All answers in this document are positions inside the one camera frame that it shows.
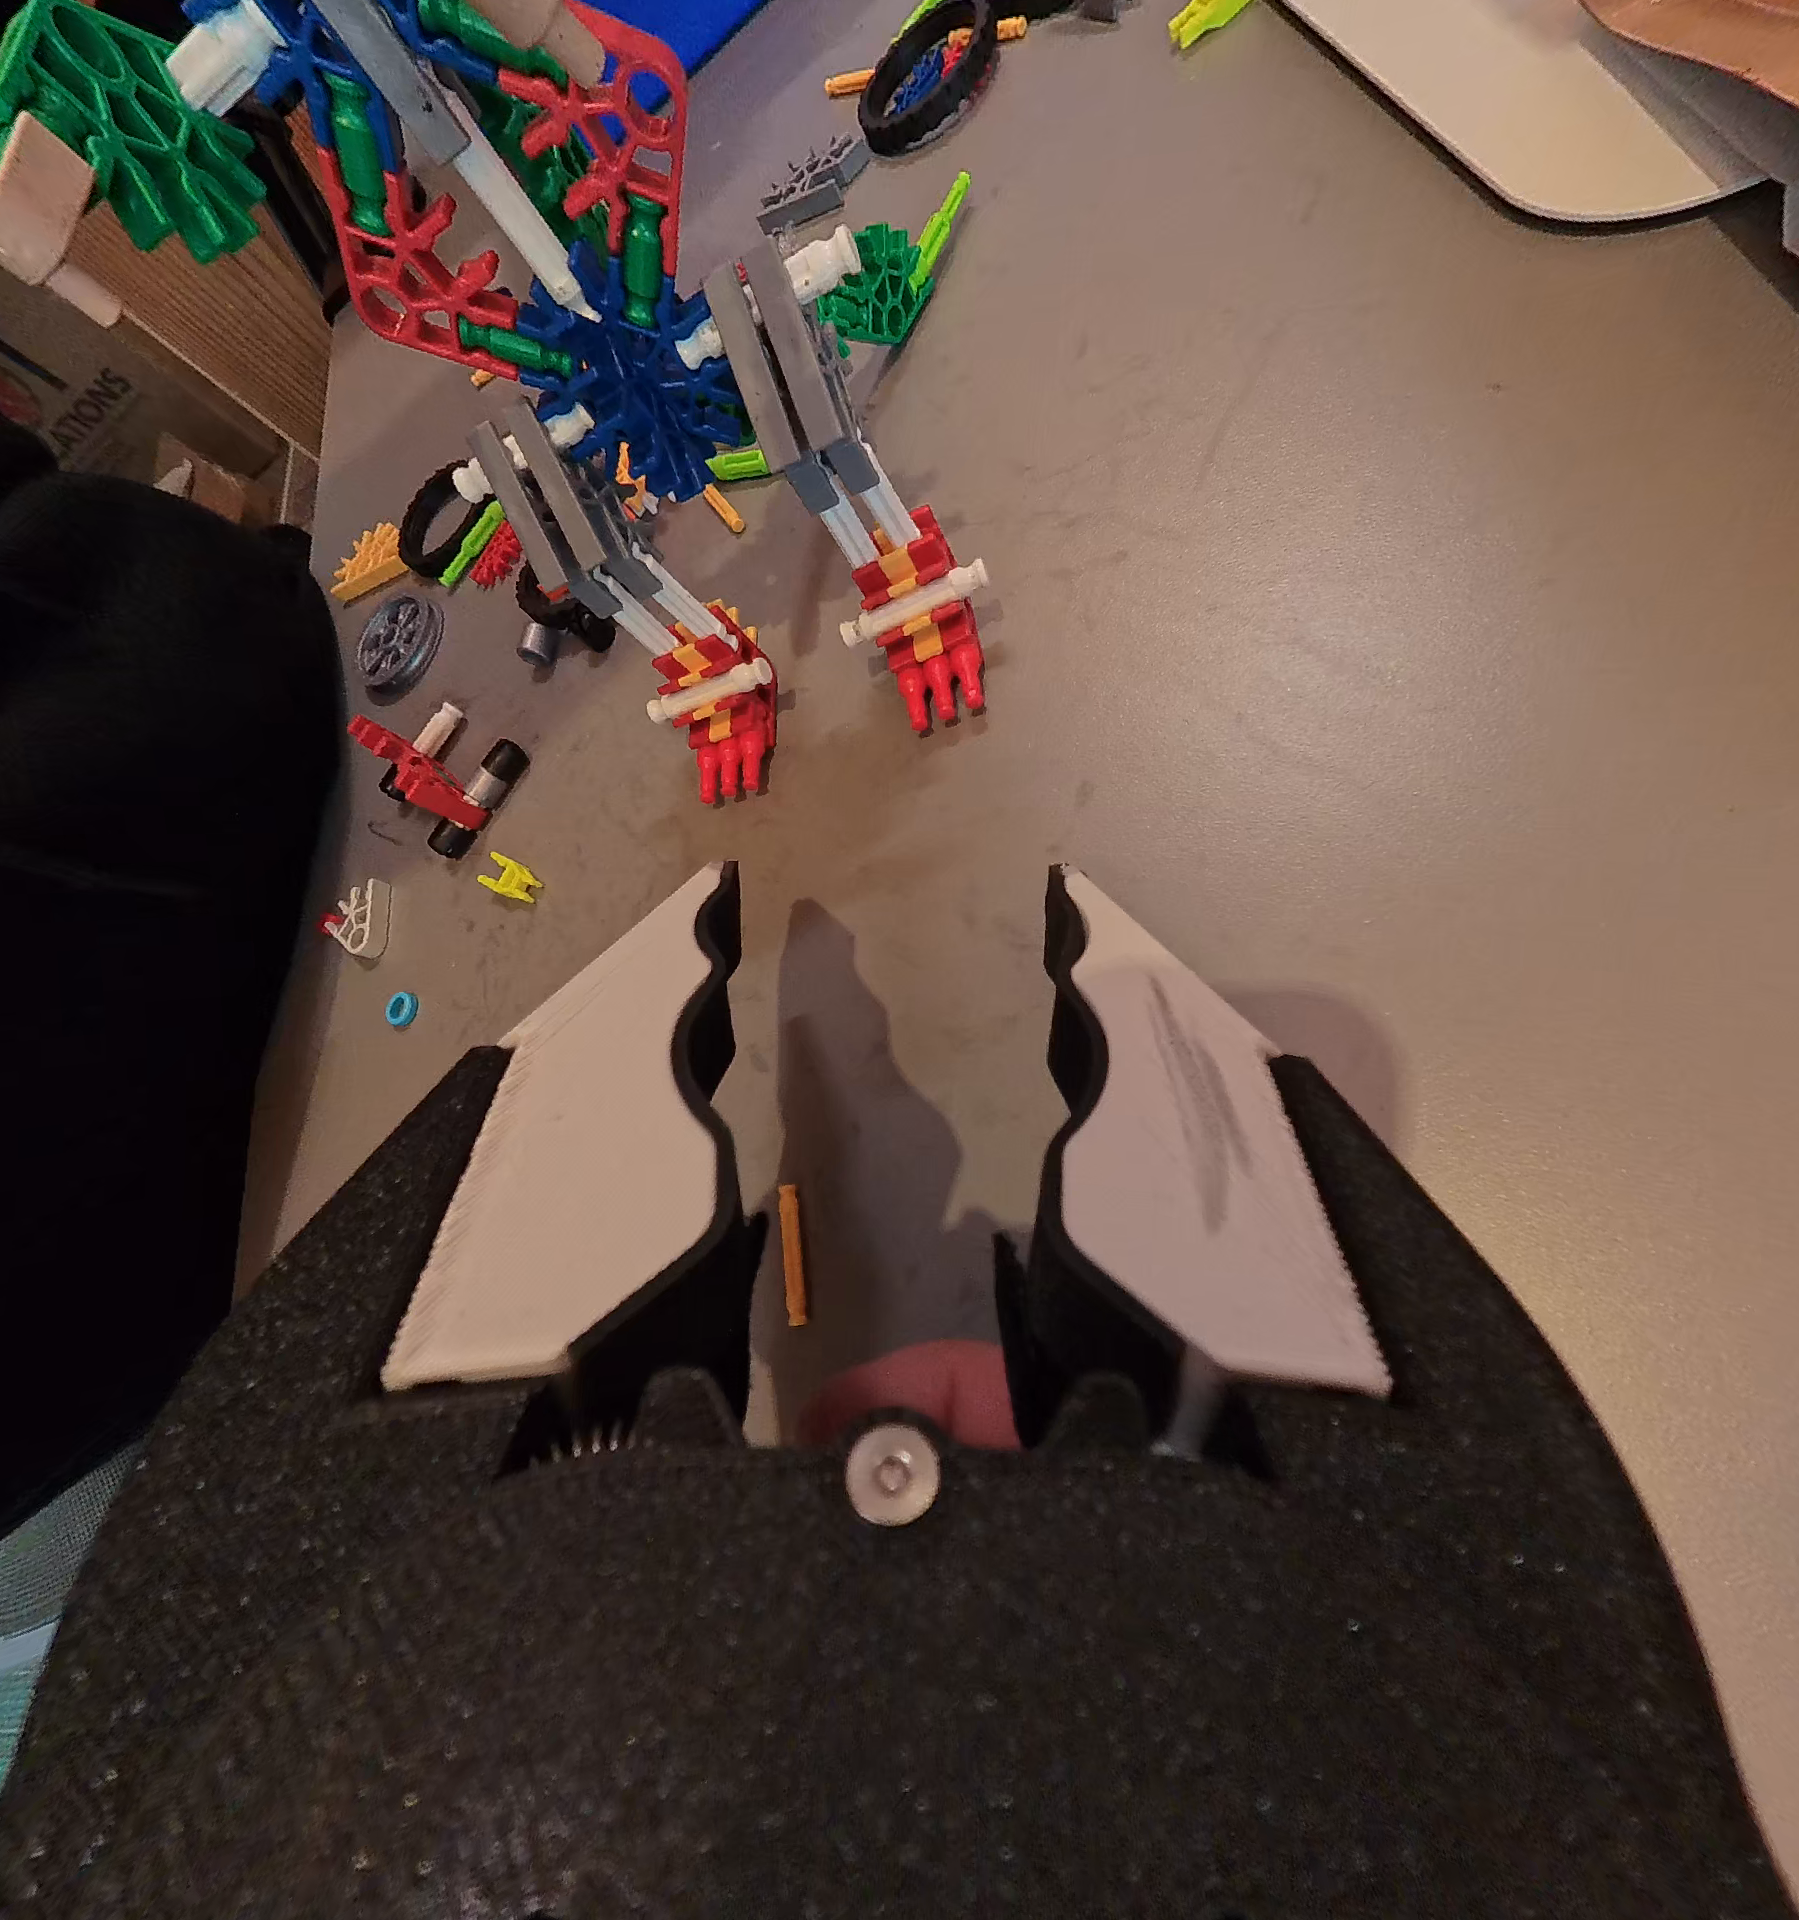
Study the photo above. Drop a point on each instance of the large black toy tyre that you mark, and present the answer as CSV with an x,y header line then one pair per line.
x,y
871,109

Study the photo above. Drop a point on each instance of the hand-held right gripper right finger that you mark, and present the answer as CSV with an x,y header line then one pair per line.
x,y
1213,1200

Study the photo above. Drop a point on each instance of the yellow fan connector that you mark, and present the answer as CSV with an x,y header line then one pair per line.
x,y
367,573

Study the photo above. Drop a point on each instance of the small black toy tyre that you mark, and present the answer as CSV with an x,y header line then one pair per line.
x,y
415,525

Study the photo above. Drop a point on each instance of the blue plastic bin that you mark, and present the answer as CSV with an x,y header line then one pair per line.
x,y
711,30

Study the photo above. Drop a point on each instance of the brown paper sheet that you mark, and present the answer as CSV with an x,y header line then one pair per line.
x,y
1739,61

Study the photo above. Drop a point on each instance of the red toy piece assembly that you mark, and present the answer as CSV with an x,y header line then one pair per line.
x,y
421,777

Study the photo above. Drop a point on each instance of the white and red connector piece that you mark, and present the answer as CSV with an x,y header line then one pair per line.
x,y
361,920

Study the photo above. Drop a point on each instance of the person's right hand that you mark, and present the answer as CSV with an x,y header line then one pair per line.
x,y
913,1389

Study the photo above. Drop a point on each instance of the dark grey connector piece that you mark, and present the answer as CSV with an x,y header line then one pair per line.
x,y
809,177

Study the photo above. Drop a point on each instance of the white monitor stand base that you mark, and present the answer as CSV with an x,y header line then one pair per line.
x,y
1513,120

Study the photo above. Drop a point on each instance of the printed cardboard box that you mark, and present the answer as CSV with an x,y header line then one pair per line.
x,y
88,421

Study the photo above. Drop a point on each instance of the grey wheel hub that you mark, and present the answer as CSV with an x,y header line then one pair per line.
x,y
397,642

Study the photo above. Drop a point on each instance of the green fan connector assembly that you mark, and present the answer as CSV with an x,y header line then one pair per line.
x,y
875,285

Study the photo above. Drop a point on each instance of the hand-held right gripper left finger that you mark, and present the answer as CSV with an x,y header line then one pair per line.
x,y
583,1185

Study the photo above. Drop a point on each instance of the small yellow clip connector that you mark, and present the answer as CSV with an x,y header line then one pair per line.
x,y
507,879

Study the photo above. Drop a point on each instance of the colourful construction toy model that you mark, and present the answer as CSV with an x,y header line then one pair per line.
x,y
613,352

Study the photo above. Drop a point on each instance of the yellow connector piece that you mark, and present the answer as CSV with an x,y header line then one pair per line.
x,y
1205,19

